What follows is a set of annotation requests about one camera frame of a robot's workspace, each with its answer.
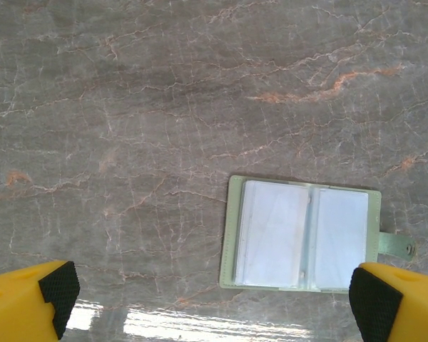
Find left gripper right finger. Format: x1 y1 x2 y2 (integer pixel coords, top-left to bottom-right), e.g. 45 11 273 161
348 261 428 342

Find green card holder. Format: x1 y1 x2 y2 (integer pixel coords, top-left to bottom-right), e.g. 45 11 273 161
219 174 417 295

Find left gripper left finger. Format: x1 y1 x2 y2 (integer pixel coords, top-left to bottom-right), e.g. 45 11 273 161
0 260 81 342

